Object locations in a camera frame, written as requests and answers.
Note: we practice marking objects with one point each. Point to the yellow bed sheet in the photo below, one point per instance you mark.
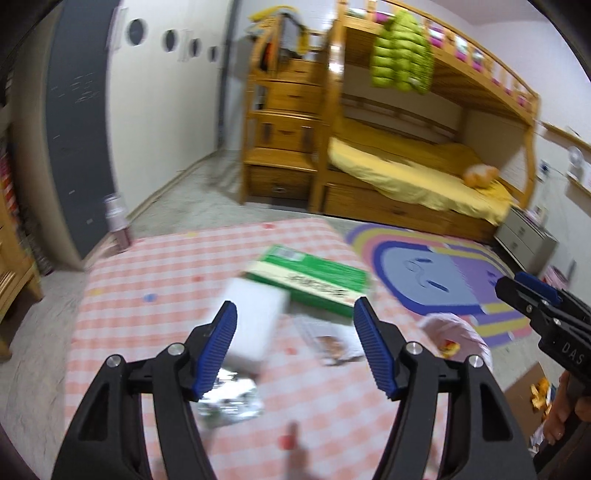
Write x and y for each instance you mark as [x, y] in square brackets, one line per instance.
[421, 185]

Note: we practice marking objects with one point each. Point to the wooden glass-door cabinet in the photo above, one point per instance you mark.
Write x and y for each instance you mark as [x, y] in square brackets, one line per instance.
[19, 271]

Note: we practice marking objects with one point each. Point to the clothes pile on stairs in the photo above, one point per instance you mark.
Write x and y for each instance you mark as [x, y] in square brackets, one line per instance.
[295, 37]

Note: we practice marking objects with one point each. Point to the orange plush toy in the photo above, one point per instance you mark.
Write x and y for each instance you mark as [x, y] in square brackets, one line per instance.
[480, 176]

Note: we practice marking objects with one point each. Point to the green puffer jacket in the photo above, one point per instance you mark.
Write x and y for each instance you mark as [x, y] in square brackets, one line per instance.
[402, 56]

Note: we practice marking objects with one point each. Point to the pink-lined trash bin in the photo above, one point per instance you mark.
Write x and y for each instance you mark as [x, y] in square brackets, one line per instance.
[455, 338]

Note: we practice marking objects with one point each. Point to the grey nightstand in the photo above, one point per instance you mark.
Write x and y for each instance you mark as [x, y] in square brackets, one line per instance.
[529, 245]

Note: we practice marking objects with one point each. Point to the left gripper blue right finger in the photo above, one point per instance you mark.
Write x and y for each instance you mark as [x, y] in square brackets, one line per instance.
[382, 344]

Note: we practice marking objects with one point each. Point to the orange peel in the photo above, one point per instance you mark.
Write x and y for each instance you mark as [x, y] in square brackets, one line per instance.
[540, 396]

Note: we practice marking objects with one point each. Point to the pink checkered tablecloth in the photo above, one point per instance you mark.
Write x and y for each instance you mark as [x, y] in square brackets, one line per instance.
[129, 411]

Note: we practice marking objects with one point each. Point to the white foam block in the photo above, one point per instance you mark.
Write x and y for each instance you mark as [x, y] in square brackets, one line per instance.
[259, 307]

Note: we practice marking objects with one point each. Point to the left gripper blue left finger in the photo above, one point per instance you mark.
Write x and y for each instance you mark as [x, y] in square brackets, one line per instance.
[207, 346]

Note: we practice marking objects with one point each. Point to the wooden bunk bed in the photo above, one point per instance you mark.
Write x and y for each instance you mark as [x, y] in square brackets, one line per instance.
[475, 81]

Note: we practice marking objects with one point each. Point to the wooden wall shelf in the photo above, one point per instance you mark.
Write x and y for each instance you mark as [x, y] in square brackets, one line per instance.
[573, 180]
[573, 139]

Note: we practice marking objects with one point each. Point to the white grey wardrobe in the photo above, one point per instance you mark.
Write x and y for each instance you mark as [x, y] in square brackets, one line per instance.
[131, 102]

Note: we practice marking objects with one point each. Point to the white spray bottle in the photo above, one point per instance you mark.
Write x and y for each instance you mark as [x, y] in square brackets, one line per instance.
[117, 222]

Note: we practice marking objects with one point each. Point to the green medicine box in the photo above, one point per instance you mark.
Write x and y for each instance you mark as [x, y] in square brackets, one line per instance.
[311, 280]

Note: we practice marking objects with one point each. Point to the silver pill blister pack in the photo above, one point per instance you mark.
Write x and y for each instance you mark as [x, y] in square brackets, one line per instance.
[234, 398]

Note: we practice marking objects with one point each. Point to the person's right hand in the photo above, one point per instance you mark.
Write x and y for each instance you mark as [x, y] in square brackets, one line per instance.
[563, 406]

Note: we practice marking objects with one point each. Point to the upper wooden wall shelf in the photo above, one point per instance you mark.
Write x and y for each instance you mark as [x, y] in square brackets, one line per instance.
[573, 139]

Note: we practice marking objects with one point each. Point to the brown cardboard sheet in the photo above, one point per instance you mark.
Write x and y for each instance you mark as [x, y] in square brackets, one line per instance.
[518, 396]

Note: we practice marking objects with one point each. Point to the white plastic bag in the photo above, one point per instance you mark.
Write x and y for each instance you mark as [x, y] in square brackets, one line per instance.
[335, 343]

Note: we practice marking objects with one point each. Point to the lower wooden wall shelf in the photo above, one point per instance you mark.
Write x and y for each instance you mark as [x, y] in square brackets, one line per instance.
[573, 180]

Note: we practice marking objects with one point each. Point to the rainbow oval rug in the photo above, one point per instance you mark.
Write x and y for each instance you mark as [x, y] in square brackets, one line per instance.
[430, 274]

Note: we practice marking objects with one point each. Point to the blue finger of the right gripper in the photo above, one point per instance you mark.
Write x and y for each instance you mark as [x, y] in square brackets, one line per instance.
[535, 289]
[506, 291]

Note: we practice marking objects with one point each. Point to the small white fan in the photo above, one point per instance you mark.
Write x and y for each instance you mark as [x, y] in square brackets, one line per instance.
[576, 162]

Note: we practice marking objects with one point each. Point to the wooden stair drawers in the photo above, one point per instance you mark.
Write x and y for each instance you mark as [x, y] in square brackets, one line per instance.
[290, 106]

